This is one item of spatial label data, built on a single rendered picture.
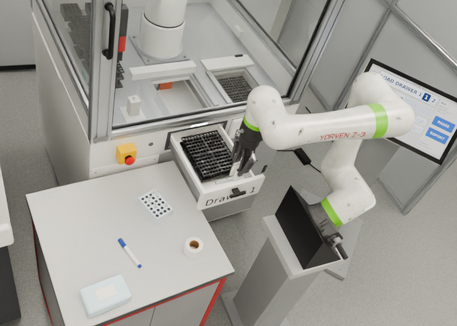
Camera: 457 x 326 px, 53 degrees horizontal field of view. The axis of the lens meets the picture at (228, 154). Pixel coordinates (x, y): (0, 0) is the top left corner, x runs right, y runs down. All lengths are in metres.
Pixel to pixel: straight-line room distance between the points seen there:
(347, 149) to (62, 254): 1.12
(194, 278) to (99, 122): 0.67
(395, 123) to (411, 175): 1.84
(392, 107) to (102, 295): 1.12
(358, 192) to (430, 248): 1.66
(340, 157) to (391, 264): 1.42
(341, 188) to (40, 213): 1.15
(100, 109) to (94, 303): 0.66
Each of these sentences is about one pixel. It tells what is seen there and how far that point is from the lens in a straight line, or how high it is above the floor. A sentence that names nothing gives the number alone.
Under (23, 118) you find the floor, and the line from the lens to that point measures 3.28.
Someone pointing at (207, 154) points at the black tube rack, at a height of 0.90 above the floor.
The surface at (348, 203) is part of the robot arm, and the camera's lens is 1.82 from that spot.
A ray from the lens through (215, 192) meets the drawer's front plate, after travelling 1.78.
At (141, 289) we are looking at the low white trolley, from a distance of 1.70.
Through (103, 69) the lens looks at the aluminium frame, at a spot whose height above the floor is 1.30.
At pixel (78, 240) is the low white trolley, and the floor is 0.76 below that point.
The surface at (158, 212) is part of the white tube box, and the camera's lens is 1.83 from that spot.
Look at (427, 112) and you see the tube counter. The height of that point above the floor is 1.11.
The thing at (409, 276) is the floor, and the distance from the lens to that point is 3.19.
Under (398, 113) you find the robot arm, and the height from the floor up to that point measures 1.46.
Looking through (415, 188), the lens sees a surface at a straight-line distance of 3.37.
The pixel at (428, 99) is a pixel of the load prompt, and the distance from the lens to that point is 2.36.
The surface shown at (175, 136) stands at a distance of 1.99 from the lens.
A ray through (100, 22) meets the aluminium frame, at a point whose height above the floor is 1.48.
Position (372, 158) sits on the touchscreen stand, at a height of 0.73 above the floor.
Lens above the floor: 2.28
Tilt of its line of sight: 45 degrees down
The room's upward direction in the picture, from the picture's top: 20 degrees clockwise
